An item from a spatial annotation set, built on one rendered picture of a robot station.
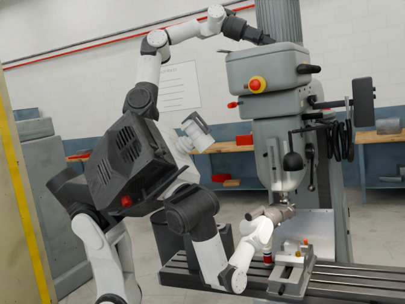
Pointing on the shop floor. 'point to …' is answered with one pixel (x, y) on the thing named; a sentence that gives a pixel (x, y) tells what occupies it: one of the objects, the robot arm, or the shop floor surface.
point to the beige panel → (19, 221)
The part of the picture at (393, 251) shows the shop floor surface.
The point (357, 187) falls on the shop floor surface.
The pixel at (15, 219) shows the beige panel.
